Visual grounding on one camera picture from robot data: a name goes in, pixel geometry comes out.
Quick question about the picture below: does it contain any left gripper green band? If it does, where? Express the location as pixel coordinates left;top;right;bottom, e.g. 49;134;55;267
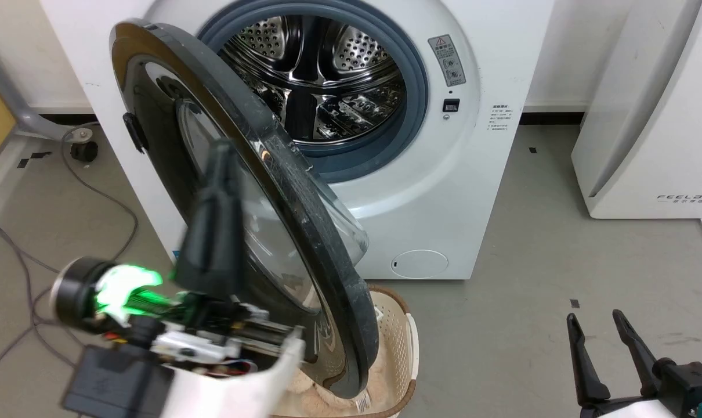
50;138;305;379

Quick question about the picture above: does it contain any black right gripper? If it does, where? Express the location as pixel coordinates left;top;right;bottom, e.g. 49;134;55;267
566;309;702;418

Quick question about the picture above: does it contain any dark grey round washer door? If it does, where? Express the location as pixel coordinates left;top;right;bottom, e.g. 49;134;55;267
108;19;381;400

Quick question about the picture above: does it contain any black door latch hook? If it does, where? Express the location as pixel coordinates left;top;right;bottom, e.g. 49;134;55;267
122;111;149;155

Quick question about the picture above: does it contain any white front-load washing machine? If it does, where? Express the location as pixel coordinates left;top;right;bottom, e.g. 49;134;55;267
38;0;556;281

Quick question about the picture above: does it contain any grey rubber door gasket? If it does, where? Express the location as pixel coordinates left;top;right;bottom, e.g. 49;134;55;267
197;0;430;184

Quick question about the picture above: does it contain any black caster wheel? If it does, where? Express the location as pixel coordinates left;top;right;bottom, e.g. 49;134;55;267
70;140;100;163

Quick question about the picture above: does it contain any beige plush toy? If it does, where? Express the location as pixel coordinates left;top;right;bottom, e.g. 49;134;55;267
283;347;388;417

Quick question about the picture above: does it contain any stainless steel washer drum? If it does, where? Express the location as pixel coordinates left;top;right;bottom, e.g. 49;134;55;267
219;16;408;145

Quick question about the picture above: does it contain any round white filter cover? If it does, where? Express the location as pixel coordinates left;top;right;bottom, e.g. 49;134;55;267
390;249;450;280

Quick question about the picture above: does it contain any beige plastic laundry basket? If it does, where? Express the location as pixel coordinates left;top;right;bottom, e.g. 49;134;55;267
269;284;420;418

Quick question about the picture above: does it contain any white air purifier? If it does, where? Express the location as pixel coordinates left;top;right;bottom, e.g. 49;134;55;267
571;0;702;220

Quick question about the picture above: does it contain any grey metal table leg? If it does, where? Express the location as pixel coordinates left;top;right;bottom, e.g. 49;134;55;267
0;60;95;143

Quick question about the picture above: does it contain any small printed text label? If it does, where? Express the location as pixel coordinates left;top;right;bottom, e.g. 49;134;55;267
490;104;518;132

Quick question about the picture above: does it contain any grey warning sticker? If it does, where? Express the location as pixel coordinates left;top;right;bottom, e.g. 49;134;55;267
428;34;467;88

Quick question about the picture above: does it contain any grey floor cable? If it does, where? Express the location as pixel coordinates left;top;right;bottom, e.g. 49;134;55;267
0;122;140;397

